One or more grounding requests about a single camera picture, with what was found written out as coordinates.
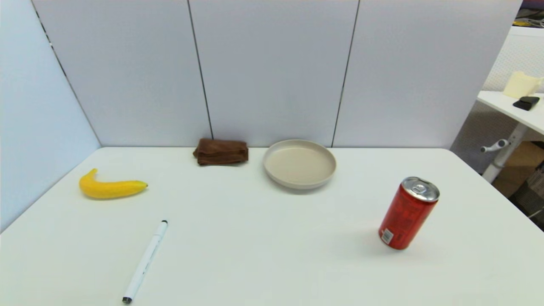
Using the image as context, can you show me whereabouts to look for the white marker with black cap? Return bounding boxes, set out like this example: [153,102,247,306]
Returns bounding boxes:
[122,220,168,304]

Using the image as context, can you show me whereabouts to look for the beige round plate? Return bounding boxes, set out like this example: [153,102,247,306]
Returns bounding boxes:
[263,139,337,190]

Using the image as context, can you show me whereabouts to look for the folded brown cloth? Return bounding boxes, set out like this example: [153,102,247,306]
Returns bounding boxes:
[193,138,249,166]

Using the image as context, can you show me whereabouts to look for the red soda can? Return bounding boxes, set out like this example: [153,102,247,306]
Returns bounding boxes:
[378,176,440,250]

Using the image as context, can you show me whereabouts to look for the yellow banana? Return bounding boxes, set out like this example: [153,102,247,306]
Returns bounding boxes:
[79,168,148,199]

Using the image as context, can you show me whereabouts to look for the white desk leg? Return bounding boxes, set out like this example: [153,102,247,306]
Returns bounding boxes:
[482,123,530,183]

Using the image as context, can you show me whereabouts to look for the white side desk top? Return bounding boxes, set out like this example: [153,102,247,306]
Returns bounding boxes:
[477,91,544,136]

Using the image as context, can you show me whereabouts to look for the brown cardboard box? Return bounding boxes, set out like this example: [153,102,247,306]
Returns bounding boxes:
[493,141,544,198]

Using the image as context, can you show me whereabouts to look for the cream folded object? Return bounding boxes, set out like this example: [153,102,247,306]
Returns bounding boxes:
[503,71,544,99]

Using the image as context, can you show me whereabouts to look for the black wallet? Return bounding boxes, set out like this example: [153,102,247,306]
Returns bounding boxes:
[513,96,540,111]

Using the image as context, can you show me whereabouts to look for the white perforated panel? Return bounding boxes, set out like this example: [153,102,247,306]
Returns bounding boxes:
[450,26,544,175]

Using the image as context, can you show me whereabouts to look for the white crank handle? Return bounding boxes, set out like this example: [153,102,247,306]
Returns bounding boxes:
[481,139,510,153]

